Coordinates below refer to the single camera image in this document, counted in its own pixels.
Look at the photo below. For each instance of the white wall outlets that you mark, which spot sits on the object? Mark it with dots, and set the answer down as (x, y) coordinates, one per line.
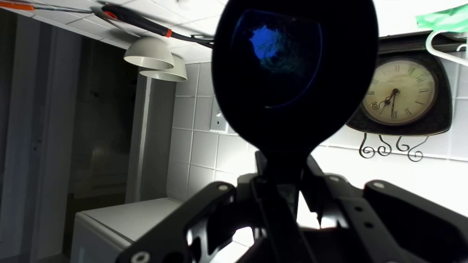
(218, 123)

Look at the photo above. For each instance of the small black measuring scoop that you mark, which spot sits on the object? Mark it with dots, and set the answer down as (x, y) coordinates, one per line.
(288, 106)

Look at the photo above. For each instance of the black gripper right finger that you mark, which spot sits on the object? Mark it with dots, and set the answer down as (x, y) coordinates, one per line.
(391, 224)

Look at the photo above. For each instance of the blue object in scoop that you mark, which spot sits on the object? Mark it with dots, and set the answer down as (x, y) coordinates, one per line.
(266, 43)

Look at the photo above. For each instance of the black vintage clock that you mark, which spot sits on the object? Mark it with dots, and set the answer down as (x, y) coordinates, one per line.
(408, 100)

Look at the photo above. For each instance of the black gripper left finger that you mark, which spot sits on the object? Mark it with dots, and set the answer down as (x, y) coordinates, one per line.
(205, 224)

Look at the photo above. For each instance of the green cloth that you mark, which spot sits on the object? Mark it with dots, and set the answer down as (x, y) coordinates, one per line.
(452, 20)

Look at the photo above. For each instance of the white clothes hanger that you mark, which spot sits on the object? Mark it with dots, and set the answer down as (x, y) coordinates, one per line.
(448, 47)

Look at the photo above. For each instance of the orange handled tool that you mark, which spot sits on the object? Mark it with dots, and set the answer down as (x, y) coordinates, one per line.
(120, 14)

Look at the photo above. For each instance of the white ceramic bowl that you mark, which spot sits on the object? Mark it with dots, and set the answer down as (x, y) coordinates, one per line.
(149, 53)
(176, 74)

